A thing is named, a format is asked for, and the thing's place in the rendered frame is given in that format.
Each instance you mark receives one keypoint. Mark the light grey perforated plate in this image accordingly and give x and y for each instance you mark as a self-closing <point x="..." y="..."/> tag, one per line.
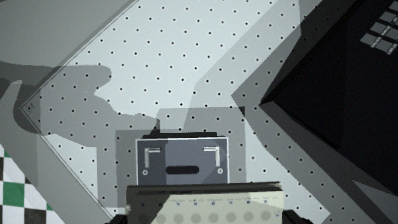
<point x="190" y="68"/>

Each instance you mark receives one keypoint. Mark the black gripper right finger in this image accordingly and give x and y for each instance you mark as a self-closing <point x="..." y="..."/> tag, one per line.
<point x="291" y="217"/>

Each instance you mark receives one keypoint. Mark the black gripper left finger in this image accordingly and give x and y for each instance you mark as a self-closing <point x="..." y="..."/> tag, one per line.
<point x="119" y="219"/>

